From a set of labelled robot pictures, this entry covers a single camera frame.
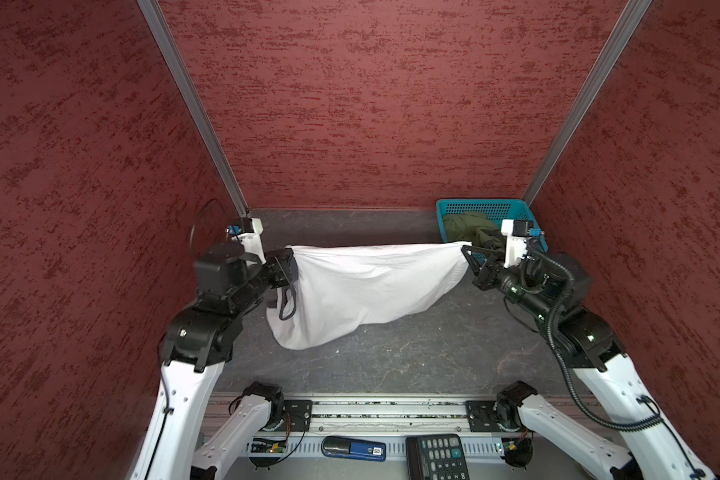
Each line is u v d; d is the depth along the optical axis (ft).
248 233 1.70
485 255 1.84
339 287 2.50
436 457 2.22
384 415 2.49
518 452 2.34
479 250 1.96
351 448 2.16
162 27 2.38
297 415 2.43
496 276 1.74
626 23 2.37
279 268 1.72
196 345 1.27
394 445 2.33
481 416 2.43
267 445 2.37
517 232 1.74
